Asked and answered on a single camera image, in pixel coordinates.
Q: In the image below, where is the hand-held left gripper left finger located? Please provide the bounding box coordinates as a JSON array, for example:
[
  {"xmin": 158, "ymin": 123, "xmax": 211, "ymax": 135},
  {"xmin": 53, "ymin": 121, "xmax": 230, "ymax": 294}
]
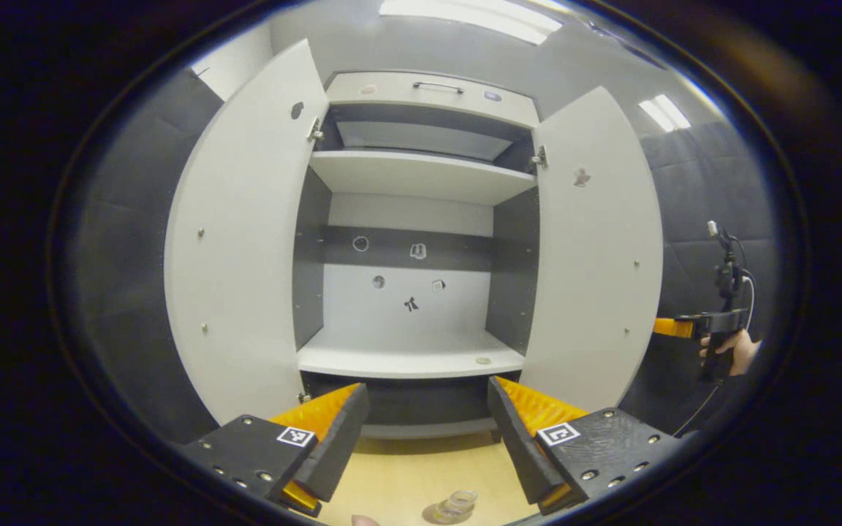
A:
[{"xmin": 180, "ymin": 381, "xmax": 372, "ymax": 518}]

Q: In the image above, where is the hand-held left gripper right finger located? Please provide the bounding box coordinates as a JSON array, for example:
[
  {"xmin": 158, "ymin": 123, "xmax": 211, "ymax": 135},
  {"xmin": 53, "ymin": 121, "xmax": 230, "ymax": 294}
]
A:
[{"xmin": 487, "ymin": 376, "xmax": 685, "ymax": 516}]

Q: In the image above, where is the clear glass bottle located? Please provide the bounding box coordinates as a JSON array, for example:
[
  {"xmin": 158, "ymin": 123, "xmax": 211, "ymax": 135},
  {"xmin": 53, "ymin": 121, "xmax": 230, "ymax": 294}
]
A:
[{"xmin": 434, "ymin": 489, "xmax": 479, "ymax": 525}]

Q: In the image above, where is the white and grey cabinet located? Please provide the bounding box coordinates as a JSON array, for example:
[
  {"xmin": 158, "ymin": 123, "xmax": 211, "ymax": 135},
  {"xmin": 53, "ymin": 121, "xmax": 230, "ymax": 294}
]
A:
[{"xmin": 292, "ymin": 71, "xmax": 542, "ymax": 441}]

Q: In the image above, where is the white cabinet drawer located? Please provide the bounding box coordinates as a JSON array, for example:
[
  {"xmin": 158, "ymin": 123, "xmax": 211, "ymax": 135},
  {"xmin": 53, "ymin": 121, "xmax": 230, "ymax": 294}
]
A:
[{"xmin": 325, "ymin": 71, "xmax": 541, "ymax": 131}]

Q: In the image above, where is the black quilted curtain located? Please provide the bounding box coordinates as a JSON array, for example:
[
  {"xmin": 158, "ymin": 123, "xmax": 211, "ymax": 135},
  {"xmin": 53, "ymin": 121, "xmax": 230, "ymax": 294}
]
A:
[
  {"xmin": 618, "ymin": 121, "xmax": 784, "ymax": 439},
  {"xmin": 56, "ymin": 66, "xmax": 224, "ymax": 446}
]

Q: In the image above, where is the ceiling light panel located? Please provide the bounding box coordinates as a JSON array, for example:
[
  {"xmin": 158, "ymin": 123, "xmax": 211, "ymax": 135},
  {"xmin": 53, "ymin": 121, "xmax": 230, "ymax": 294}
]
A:
[
  {"xmin": 381, "ymin": 0, "xmax": 562, "ymax": 45},
  {"xmin": 639, "ymin": 94, "xmax": 691, "ymax": 132}
]

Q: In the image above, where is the thin gripper cable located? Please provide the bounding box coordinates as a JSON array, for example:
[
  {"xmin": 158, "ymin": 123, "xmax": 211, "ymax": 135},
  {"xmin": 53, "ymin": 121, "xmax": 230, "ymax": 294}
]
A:
[{"xmin": 673, "ymin": 270, "xmax": 758, "ymax": 438}]

